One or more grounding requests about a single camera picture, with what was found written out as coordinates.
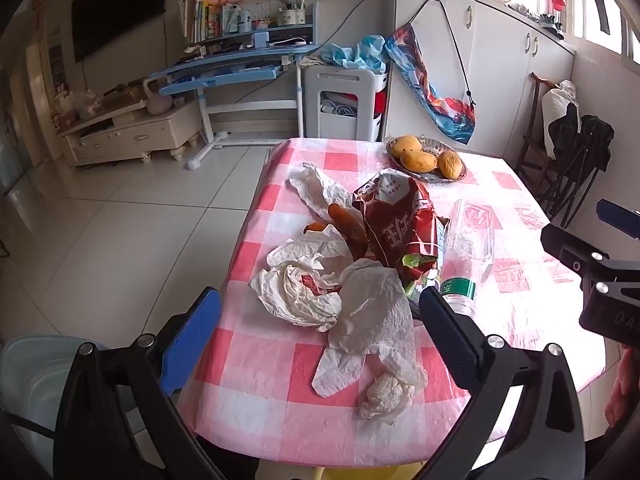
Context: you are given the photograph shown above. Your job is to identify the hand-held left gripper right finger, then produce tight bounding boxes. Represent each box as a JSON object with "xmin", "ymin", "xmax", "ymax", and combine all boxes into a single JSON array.
[{"xmin": 414, "ymin": 286, "xmax": 587, "ymax": 480}]

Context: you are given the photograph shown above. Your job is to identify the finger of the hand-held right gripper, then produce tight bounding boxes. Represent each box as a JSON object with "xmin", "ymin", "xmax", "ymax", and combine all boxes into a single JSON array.
[
  {"xmin": 596, "ymin": 199, "xmax": 640, "ymax": 240},
  {"xmin": 541, "ymin": 223, "xmax": 640, "ymax": 292}
]

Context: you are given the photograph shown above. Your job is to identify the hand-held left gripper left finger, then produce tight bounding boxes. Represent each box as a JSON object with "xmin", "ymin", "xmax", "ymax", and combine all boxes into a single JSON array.
[{"xmin": 52, "ymin": 286, "xmax": 227, "ymax": 480}]

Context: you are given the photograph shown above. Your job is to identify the light green printed packet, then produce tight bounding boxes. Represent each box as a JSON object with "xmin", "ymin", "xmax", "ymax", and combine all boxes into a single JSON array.
[{"xmin": 400, "ymin": 254, "xmax": 442, "ymax": 303}]

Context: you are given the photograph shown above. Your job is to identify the large white tissue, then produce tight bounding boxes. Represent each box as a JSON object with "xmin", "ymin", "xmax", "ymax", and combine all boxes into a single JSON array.
[{"xmin": 312, "ymin": 259, "xmax": 417, "ymax": 399}]

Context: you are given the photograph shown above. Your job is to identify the small white tissue wad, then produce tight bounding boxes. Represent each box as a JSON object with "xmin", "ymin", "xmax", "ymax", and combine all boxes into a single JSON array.
[{"xmin": 359, "ymin": 364, "xmax": 429, "ymax": 421}]

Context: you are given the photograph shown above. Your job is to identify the clear plastic bottle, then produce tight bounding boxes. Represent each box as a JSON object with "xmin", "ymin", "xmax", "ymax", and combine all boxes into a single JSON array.
[{"xmin": 432, "ymin": 199, "xmax": 496, "ymax": 318}]

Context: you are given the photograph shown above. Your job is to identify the white tissue red stain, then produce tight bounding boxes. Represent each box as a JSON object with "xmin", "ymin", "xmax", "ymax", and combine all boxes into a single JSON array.
[{"xmin": 250, "ymin": 225, "xmax": 347, "ymax": 332}]

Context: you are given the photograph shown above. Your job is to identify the red snack bag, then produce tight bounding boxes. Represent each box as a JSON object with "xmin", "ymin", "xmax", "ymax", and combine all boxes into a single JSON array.
[{"xmin": 352, "ymin": 167, "xmax": 446, "ymax": 281}]

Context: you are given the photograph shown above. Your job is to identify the yellow plastic basin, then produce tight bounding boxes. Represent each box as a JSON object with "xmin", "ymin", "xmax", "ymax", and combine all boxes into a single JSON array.
[{"xmin": 310, "ymin": 462, "xmax": 422, "ymax": 480}]

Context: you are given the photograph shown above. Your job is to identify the person's right hand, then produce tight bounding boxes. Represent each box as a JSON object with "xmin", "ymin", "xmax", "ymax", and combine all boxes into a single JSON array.
[{"xmin": 604, "ymin": 345, "xmax": 640, "ymax": 428}]

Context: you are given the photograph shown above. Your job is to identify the black folding chair with clothes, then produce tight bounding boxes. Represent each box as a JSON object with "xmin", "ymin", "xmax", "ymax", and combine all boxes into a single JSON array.
[{"xmin": 537, "ymin": 102, "xmax": 615, "ymax": 228}]

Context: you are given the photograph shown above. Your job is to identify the table with pink checked tablecloth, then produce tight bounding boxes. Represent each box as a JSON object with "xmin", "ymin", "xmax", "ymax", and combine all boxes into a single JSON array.
[{"xmin": 177, "ymin": 137, "xmax": 608, "ymax": 463}]

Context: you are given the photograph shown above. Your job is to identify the dark wooden chair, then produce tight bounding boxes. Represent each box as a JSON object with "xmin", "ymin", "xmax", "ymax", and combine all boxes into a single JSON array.
[{"xmin": 515, "ymin": 72, "xmax": 566, "ymax": 196}]

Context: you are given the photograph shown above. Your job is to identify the white bag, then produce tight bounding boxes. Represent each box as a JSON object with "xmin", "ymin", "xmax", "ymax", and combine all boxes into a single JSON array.
[{"xmin": 540, "ymin": 80, "xmax": 581, "ymax": 158}]

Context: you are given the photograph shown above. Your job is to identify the woven fruit basket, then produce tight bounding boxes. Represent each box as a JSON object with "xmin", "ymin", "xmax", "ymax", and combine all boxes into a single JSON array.
[{"xmin": 385, "ymin": 135, "xmax": 468, "ymax": 184}]

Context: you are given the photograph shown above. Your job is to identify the yellow mango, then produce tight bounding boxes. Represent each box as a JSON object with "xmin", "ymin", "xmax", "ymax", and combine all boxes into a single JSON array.
[
  {"xmin": 437, "ymin": 150, "xmax": 463, "ymax": 179},
  {"xmin": 391, "ymin": 135, "xmax": 423, "ymax": 158},
  {"xmin": 402, "ymin": 150, "xmax": 438, "ymax": 173}
]

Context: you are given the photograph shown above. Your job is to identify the shoes on cabinet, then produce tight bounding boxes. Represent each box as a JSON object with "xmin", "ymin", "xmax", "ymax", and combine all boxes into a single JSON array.
[{"xmin": 535, "ymin": 12, "xmax": 567, "ymax": 37}]

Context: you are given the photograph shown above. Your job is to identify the white television cabinet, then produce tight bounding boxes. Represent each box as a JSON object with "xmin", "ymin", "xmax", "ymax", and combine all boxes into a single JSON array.
[{"xmin": 56, "ymin": 85, "xmax": 203, "ymax": 167}]

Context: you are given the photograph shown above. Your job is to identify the colourful printed hanging bag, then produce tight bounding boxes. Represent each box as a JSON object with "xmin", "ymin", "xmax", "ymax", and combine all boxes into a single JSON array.
[{"xmin": 384, "ymin": 0, "xmax": 477, "ymax": 145}]

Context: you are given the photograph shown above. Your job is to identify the pink kettlebell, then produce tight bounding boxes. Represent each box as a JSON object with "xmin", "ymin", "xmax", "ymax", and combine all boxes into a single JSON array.
[{"xmin": 144, "ymin": 78, "xmax": 174, "ymax": 116}]

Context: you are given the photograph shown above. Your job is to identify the plastic bags on television cabinet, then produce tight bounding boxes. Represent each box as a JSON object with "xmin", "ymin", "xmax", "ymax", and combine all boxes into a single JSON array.
[{"xmin": 55, "ymin": 90, "xmax": 103, "ymax": 121}]

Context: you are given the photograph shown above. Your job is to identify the blue study desk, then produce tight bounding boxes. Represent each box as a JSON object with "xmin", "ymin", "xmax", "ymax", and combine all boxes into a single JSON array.
[{"xmin": 145, "ymin": 2, "xmax": 321, "ymax": 171}]

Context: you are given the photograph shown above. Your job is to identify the white plastic stool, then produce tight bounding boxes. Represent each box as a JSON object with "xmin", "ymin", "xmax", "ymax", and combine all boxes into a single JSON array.
[{"xmin": 302, "ymin": 62, "xmax": 388, "ymax": 142}]

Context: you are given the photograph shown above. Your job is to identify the blue crumpled cloth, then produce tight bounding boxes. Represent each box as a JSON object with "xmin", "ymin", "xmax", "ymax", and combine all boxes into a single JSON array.
[{"xmin": 315, "ymin": 35, "xmax": 388, "ymax": 72}]

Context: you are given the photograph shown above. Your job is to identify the row of books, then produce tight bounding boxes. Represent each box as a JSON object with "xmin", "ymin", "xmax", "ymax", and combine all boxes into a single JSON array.
[{"xmin": 179, "ymin": 0, "xmax": 222, "ymax": 43}]

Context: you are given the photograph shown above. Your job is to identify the white pen holder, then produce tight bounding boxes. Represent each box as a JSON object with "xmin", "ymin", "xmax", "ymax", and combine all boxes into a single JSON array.
[{"xmin": 277, "ymin": 0, "xmax": 307, "ymax": 26}]

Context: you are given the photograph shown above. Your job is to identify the black wall television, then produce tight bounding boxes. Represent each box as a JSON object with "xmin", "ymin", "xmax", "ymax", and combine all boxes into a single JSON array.
[{"xmin": 71, "ymin": 0, "xmax": 167, "ymax": 63}]

